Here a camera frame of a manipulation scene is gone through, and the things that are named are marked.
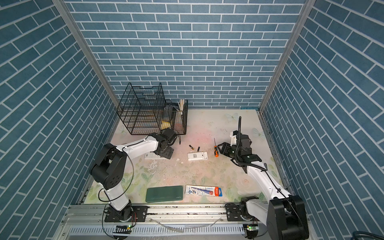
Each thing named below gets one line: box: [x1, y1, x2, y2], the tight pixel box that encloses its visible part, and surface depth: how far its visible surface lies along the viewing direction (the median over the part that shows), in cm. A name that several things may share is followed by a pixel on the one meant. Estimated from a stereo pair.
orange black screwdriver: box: [214, 138, 219, 158], surface depth 96 cm
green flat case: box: [145, 185, 183, 203], surface depth 81 cm
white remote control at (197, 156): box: [187, 151, 209, 161], surface depth 96 cm
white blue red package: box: [185, 185, 223, 197], surface depth 82 cm
